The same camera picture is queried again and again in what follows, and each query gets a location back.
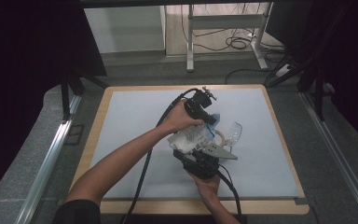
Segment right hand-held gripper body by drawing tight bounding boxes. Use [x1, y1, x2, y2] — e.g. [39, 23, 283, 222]
[179, 142, 239, 180]

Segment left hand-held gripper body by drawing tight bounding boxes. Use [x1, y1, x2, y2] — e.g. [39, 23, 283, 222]
[183, 86, 218, 121]

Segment white and blue bag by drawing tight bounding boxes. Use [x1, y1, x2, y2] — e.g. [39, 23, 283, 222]
[167, 113, 222, 155]

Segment person's right hand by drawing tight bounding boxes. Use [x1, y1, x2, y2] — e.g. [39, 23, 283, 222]
[187, 171, 221, 201]

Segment person's left hand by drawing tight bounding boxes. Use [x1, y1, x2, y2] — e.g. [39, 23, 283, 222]
[162, 98, 205, 135]

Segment white table mat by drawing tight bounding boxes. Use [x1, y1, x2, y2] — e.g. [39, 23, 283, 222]
[88, 88, 301, 200]

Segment wooden table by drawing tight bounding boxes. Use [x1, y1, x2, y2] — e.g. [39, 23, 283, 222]
[69, 83, 310, 217]

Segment white power strip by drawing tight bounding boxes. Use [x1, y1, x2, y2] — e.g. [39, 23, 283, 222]
[274, 63, 294, 79]

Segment black metal stand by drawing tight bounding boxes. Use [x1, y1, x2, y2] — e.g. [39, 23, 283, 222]
[266, 54, 328, 123]
[60, 68, 109, 121]

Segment person's black shirt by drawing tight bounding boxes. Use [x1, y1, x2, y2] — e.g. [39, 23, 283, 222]
[51, 199, 247, 224]

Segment dark curtain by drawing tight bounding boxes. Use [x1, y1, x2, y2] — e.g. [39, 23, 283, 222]
[0, 0, 108, 208]
[265, 0, 358, 154]

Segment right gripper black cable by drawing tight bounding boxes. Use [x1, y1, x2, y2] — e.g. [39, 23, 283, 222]
[216, 163, 244, 224]

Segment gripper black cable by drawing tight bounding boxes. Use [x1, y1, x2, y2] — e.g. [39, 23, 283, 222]
[216, 163, 244, 224]
[118, 87, 200, 224]

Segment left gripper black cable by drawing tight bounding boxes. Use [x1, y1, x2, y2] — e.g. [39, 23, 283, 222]
[118, 87, 200, 224]

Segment white metal desk frame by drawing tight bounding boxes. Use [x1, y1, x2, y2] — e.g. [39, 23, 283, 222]
[186, 2, 273, 74]

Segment black floor cables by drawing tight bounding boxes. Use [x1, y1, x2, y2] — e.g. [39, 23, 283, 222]
[180, 3, 288, 86]

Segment aluminium floor rail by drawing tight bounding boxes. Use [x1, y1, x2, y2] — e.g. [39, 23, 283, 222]
[300, 91, 358, 224]
[14, 93, 84, 224]

